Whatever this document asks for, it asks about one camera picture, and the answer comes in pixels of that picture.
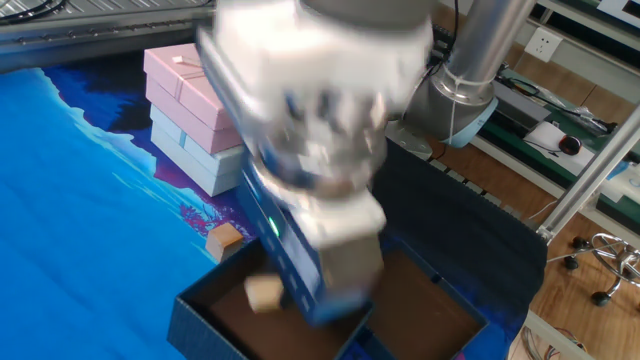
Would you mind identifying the silver blue gripper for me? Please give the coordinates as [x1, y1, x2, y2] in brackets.
[236, 153, 389, 327]

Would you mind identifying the long wooden block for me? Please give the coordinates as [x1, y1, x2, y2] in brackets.
[243, 273, 285, 315]

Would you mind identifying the small wooden block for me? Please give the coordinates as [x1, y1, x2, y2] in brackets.
[204, 222, 245, 264]

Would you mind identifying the dark blue gift box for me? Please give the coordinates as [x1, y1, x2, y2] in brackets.
[167, 237, 375, 360]

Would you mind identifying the light blue gift box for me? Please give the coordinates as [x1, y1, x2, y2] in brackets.
[149, 103, 247, 198]

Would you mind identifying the pink gift box with ribbon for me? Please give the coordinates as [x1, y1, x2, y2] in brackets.
[143, 43, 245, 155]

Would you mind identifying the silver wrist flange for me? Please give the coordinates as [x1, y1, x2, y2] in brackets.
[249, 89, 390, 201]

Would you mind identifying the white zip tie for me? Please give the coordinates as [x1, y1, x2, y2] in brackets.
[442, 63, 484, 147]

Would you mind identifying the blue landscape print cloth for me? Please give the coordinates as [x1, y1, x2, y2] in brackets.
[0, 47, 549, 360]

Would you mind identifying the green work bench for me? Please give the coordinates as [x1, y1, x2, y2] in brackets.
[469, 64, 640, 221]

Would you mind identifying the white paper pad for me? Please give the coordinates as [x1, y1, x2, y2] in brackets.
[522, 121, 596, 169]

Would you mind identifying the black computer mouse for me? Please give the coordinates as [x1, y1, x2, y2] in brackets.
[558, 134, 583, 156]

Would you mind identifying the chrome chair base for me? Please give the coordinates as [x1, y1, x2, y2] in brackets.
[547, 232, 640, 307]

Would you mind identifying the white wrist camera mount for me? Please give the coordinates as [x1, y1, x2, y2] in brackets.
[197, 0, 435, 126]

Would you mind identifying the loose wire bundle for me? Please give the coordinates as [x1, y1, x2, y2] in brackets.
[519, 324, 586, 360]

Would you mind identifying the black cable bundle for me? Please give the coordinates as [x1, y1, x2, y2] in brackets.
[419, 0, 461, 86]

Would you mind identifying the aluminium frame post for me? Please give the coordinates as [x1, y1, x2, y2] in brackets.
[537, 104, 640, 244]

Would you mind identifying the white wall outlet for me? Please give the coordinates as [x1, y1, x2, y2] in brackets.
[523, 25, 565, 64]

